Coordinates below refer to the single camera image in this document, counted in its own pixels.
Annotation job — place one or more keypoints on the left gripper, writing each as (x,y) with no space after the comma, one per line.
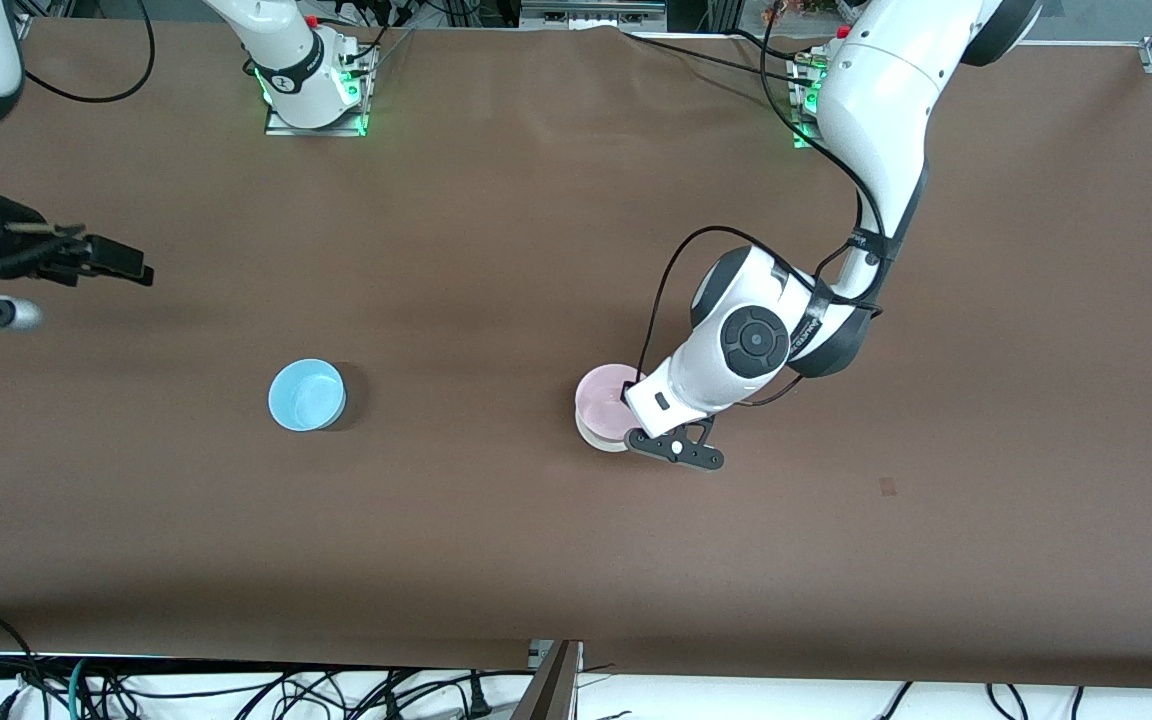
(626,387)

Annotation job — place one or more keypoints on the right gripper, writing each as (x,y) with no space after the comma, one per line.
(22,243)

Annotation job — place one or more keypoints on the pink bowl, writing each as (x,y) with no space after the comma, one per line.
(601,398)

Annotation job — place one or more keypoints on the blue bowl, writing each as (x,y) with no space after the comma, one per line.
(306,396)

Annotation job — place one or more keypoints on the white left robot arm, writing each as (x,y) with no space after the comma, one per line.
(876,100)

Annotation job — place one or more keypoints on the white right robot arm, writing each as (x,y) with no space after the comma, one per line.
(286,50)

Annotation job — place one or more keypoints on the white bowl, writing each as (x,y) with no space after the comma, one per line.
(601,443)

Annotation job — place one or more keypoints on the brown table cover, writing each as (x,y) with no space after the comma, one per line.
(576,560)

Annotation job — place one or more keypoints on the orange background object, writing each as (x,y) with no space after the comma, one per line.
(786,8)

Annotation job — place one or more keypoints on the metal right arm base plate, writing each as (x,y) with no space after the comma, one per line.
(281,128)

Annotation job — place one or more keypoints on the aluminium profile post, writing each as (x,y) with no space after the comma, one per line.
(548,690)

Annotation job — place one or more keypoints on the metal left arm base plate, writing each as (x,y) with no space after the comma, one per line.
(802,128)

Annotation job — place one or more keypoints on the aluminium frame rail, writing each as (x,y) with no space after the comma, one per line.
(591,12)

